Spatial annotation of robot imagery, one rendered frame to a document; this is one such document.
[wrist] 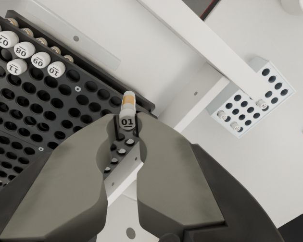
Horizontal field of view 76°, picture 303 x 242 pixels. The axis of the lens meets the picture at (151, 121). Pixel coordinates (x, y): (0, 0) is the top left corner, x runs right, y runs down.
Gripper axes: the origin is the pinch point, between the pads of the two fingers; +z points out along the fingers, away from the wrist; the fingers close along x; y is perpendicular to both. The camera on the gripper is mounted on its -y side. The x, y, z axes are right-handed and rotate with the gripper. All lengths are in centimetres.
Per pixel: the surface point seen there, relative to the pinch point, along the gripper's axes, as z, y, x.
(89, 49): 13.1, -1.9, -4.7
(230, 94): 18.8, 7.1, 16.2
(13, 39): 7.0, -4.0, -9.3
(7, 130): 7.9, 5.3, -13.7
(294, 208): 22, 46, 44
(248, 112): 18.9, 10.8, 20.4
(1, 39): 6.7, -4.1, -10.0
